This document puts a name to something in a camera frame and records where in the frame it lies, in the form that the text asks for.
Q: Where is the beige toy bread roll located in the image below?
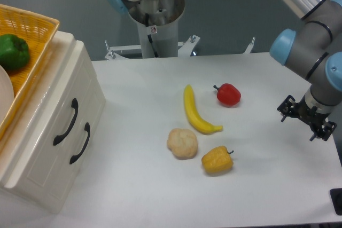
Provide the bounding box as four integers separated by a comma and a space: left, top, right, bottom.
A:
167, 128, 198, 159

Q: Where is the green toy bell pepper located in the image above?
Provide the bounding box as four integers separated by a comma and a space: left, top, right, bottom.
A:
1, 34, 30, 70

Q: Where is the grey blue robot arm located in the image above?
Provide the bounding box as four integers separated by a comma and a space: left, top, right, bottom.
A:
107, 0, 341, 140

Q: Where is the black lower drawer handle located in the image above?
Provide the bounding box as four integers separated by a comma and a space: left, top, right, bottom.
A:
69, 122, 91, 165

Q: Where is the black top drawer handle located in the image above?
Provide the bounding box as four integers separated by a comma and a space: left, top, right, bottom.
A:
53, 98, 79, 146

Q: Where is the white plate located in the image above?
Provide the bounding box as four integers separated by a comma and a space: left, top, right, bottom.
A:
0, 67, 14, 123

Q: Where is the white drawer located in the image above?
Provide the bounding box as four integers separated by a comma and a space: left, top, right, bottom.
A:
4, 40, 106, 188

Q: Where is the black drawer handle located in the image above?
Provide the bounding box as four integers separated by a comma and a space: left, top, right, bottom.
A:
69, 122, 91, 165
53, 98, 79, 146

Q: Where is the red toy bell pepper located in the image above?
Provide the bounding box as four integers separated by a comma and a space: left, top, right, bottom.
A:
213, 83, 241, 107

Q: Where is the black corner object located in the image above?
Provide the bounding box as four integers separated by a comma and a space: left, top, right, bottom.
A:
330, 188, 342, 216

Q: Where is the white drawer cabinet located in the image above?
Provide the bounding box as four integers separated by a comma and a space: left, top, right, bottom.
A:
0, 30, 107, 215

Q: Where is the yellow woven basket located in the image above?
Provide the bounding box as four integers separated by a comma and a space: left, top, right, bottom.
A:
1, 4, 60, 136

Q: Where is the yellow toy bell pepper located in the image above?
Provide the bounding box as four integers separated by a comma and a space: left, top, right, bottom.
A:
201, 146, 235, 175

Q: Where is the yellow toy banana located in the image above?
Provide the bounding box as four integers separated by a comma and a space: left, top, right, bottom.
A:
183, 84, 223, 135

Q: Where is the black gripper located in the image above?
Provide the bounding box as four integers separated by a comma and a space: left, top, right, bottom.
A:
277, 95, 337, 141

